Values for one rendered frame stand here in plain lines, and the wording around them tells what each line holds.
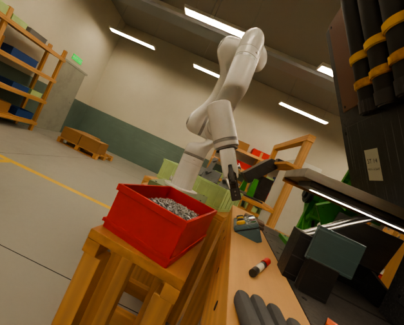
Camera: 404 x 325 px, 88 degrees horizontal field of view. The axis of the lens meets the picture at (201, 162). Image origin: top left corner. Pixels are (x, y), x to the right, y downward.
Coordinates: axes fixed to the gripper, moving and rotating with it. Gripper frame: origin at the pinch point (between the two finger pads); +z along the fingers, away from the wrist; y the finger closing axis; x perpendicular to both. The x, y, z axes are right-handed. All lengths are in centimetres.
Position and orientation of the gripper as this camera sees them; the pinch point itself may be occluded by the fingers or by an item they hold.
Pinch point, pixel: (235, 194)
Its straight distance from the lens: 71.4
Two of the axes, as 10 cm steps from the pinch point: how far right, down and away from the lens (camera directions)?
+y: -1.5, -0.7, -9.9
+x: 9.7, -1.9, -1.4
